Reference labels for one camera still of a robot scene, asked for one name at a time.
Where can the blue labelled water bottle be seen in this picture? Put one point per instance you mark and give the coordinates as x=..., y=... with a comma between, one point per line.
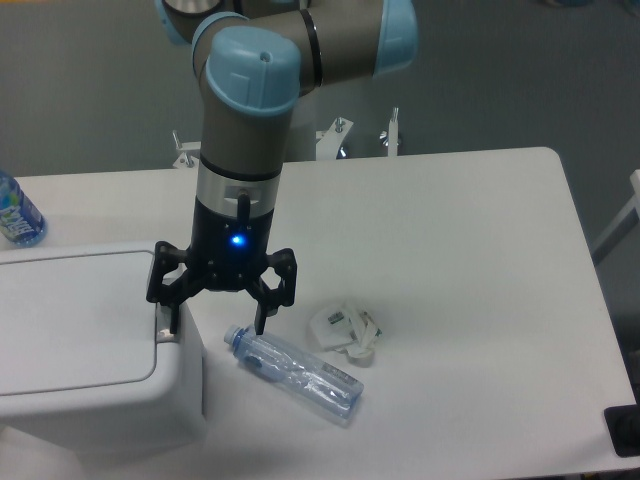
x=22, y=224

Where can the empty clear plastic bottle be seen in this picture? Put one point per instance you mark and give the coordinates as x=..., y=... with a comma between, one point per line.
x=298, y=372

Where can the white push-button trash can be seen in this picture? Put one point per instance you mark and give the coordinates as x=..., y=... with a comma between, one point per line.
x=87, y=362

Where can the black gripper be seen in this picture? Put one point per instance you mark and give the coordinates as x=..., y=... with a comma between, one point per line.
x=224, y=255

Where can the white frame at right edge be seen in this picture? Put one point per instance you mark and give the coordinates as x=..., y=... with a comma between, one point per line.
x=620, y=226

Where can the black device at table edge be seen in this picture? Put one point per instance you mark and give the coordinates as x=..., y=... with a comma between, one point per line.
x=623, y=426

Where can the white pedestal base frame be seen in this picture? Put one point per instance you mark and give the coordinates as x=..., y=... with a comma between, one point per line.
x=333, y=143

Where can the crumpled white paper wrapper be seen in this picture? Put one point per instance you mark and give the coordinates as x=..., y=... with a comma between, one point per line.
x=346, y=327

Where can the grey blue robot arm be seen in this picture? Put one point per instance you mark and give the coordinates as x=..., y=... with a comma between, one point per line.
x=252, y=61

